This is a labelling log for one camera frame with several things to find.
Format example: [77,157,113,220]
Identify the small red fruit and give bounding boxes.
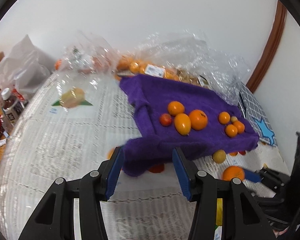
[159,113,173,127]

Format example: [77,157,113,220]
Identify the bag of orange kumquats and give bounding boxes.
[115,55,180,81]

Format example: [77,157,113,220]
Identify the white plastic bag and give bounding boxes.
[0,35,51,100]

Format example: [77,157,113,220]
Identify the purple fleece cloth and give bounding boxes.
[119,75,259,177]

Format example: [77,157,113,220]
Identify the small orange kumquat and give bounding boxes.
[218,112,231,125]
[232,120,245,134]
[225,124,238,138]

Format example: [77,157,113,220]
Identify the oval orange kumquat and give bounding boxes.
[174,113,191,136]

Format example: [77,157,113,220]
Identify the clear plastic bag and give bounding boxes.
[134,31,250,105]

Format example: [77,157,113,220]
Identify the small orange kumquat left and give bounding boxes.
[218,112,231,125]

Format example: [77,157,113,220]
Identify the round orange kumquat top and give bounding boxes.
[167,101,185,116]

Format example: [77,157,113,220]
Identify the small orange kumquat bottom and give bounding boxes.
[225,124,238,138]

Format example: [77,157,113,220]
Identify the small orange kumquat right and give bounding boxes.
[232,120,245,134]

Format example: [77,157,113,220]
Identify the brown drink bottle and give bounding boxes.
[1,88,25,126]

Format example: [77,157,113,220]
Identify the grey checked star cushion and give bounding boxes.
[238,83,277,147]

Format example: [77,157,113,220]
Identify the large orange mandarin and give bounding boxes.
[189,109,208,131]

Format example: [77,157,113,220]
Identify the brown wooden door frame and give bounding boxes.
[246,1,287,93]

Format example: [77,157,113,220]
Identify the bag of brown longans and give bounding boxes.
[177,70,211,89]

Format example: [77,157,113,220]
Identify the small yellow round fruit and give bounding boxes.
[212,150,226,164]

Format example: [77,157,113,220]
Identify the small pale yellow fruit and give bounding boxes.
[230,116,238,122]

